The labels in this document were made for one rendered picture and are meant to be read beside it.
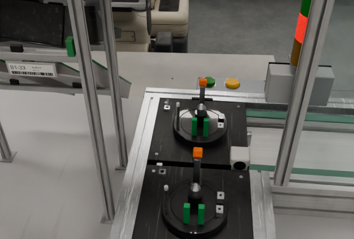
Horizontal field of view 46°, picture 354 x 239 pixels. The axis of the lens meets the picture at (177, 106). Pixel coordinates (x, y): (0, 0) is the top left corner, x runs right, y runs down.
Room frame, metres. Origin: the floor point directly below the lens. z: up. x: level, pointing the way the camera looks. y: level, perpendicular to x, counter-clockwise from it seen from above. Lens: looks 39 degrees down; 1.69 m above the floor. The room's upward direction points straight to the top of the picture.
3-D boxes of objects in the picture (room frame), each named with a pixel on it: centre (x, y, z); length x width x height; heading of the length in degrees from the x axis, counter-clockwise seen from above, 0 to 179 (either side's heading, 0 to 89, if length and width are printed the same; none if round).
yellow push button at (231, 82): (1.01, -0.16, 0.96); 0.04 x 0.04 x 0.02
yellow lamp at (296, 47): (0.66, -0.24, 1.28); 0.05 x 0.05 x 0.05
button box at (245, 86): (1.01, -0.16, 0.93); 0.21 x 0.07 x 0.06; 85
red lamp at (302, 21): (0.66, -0.24, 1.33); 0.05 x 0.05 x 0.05
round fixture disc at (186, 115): (0.80, -0.06, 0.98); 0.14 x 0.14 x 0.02
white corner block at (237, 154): (0.69, -0.15, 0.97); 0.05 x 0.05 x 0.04; 85
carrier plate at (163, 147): (0.80, -0.06, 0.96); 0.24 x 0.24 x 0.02; 85
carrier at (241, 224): (0.54, -0.04, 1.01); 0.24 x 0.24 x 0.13; 85
